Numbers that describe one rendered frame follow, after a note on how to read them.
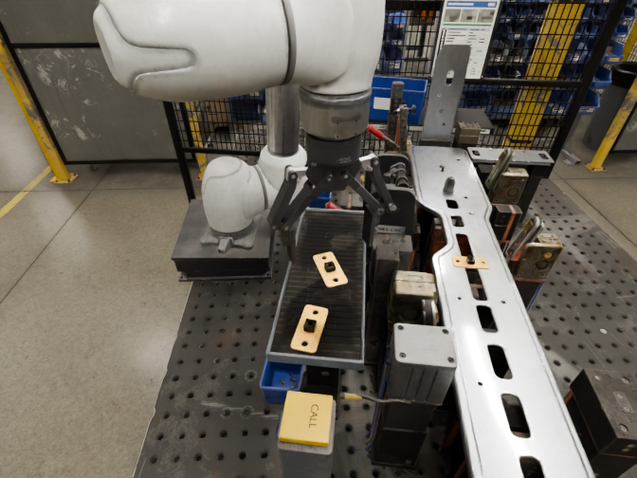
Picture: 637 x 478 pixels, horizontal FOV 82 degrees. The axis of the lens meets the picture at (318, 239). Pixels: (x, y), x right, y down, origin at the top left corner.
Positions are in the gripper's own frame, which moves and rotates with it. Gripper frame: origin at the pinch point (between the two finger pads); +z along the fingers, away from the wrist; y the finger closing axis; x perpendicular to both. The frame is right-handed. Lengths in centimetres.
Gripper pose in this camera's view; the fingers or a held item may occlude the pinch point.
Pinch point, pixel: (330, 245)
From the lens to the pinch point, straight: 62.2
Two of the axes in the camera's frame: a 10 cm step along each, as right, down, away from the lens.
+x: -3.2, -6.0, 7.3
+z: 0.0, 7.7, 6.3
